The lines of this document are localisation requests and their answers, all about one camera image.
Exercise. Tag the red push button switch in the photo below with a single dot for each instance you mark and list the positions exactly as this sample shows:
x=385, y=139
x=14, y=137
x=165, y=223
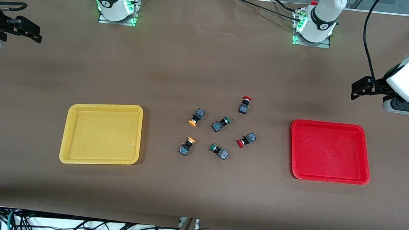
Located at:
x=249, y=138
x=244, y=106

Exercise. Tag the yellow push button switch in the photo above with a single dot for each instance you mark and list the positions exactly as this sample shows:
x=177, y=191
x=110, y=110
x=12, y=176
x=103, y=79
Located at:
x=184, y=149
x=197, y=115

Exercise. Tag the green push button switch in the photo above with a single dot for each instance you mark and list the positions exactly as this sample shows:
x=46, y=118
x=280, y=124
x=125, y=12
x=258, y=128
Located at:
x=218, y=125
x=222, y=153

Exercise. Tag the yellow plastic tray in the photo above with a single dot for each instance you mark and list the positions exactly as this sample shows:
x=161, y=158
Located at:
x=103, y=134

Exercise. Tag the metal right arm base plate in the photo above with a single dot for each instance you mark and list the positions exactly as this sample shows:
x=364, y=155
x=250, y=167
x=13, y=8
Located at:
x=131, y=18

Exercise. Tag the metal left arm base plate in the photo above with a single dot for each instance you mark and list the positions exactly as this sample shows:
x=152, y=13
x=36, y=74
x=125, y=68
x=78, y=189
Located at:
x=325, y=45

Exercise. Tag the red plastic tray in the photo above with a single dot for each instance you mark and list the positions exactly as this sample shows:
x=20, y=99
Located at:
x=329, y=152

